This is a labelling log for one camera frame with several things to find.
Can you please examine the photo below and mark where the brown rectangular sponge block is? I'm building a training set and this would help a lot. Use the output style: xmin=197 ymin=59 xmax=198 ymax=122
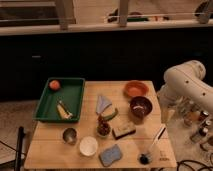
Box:
xmin=112 ymin=122 xmax=136 ymax=140

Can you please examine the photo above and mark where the yellow corn cob toy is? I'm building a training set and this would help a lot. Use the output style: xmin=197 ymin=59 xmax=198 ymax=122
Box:
xmin=57 ymin=100 xmax=73 ymax=119

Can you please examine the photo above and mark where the light blue towel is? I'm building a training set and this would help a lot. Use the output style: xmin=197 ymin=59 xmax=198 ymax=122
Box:
xmin=96 ymin=95 xmax=112 ymax=114

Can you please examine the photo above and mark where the orange bowl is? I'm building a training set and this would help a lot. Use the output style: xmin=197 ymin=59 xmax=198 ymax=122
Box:
xmin=124 ymin=80 xmax=149 ymax=98

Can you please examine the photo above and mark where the blue sponge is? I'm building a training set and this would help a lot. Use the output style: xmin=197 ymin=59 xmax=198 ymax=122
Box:
xmin=99 ymin=144 xmax=123 ymax=167

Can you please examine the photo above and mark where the dark red bowl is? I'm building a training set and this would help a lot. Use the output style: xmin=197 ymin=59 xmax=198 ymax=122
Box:
xmin=130 ymin=96 xmax=153 ymax=119

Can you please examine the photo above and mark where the green pepper toy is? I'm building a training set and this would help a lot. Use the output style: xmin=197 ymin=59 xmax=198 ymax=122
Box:
xmin=102 ymin=108 xmax=118 ymax=121

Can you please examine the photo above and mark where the white round bowl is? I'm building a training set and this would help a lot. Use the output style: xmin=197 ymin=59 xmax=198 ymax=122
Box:
xmin=79 ymin=136 xmax=98 ymax=157

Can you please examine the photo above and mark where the green plastic tray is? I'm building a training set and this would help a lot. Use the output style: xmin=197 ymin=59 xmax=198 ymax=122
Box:
xmin=34 ymin=77 xmax=85 ymax=123

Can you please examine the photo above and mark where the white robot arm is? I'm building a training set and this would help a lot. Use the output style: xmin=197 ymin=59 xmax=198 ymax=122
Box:
xmin=157 ymin=60 xmax=213 ymax=123

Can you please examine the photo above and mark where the black stand left of table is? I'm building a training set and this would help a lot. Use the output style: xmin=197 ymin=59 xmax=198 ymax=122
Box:
xmin=14 ymin=126 xmax=25 ymax=171

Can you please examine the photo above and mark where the metal cup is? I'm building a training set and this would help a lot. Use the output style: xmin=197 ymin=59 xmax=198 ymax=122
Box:
xmin=62 ymin=128 xmax=77 ymax=145

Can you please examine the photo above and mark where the dish brush with white handle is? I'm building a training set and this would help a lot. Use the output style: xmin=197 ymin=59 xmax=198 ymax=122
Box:
xmin=138 ymin=126 xmax=166 ymax=165

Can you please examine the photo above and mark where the orange tomato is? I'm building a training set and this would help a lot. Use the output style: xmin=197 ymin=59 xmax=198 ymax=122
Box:
xmin=49 ymin=80 xmax=60 ymax=91

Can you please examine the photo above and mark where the small dark cup with fruit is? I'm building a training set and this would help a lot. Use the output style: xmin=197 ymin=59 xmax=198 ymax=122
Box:
xmin=97 ymin=116 xmax=111 ymax=137

